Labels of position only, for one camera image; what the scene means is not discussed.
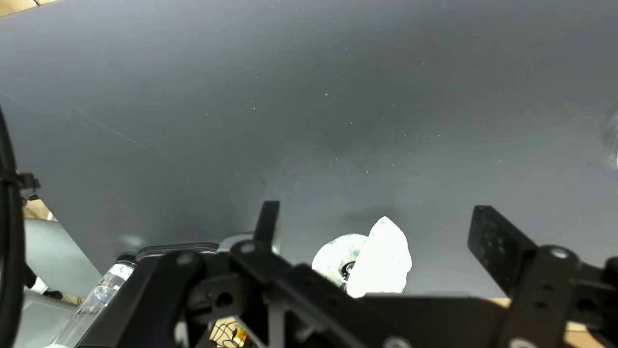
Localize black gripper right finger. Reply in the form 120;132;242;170
468;205;537;296

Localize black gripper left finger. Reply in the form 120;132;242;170
253;201;280;248

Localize white green patterned towel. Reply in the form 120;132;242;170
311;217;413;298

